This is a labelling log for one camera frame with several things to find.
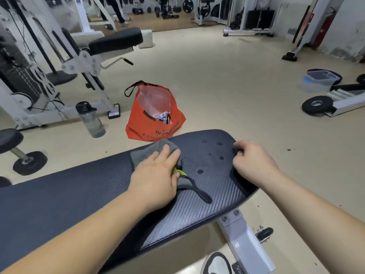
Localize white power rack frame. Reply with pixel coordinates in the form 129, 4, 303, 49
325, 82, 365, 118

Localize red fire extinguisher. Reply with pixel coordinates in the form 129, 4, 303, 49
312, 7, 337, 50

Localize clear water bottle black lid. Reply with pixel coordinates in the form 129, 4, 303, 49
75, 101, 106, 139

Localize person's left hand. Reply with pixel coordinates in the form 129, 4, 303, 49
126, 145, 182, 211

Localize grey microfibre cloth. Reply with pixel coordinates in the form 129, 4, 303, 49
130, 139, 213, 204

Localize clear plastic box blue clips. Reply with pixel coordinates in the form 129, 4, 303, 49
299, 70, 341, 94

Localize person's left forearm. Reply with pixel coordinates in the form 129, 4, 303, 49
0, 179, 160, 274

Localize black white sneaker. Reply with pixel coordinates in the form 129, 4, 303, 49
199, 252, 233, 274

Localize person's right hand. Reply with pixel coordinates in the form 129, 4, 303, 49
232, 140, 282, 191

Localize black machine seat pad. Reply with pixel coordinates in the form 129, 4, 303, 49
88, 27, 144, 56

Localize white plate storage rack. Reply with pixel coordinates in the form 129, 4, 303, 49
223, 0, 283, 37

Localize white box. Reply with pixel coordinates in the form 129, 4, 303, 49
70, 29, 154, 49

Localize black round machine base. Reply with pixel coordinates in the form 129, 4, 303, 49
45, 70, 78, 86

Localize red shopping bag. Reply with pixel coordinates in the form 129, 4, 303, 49
124, 80, 187, 142

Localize person's right forearm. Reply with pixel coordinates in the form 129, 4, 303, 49
262, 171, 365, 274

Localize dark blue padded bench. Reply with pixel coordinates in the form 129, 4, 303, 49
0, 129, 276, 274

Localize white machine leg black foot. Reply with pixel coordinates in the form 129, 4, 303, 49
281, 0, 320, 62

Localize row of black dumbbells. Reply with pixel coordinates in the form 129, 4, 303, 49
132, 7, 162, 18

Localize clear plastic bag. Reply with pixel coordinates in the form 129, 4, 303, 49
136, 84, 173, 123

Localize white cable machine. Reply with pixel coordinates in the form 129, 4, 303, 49
0, 0, 144, 130

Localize white machine with black pads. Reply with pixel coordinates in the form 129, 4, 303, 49
194, 0, 217, 26

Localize black weight plate chrome hub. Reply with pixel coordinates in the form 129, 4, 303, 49
302, 96, 334, 115

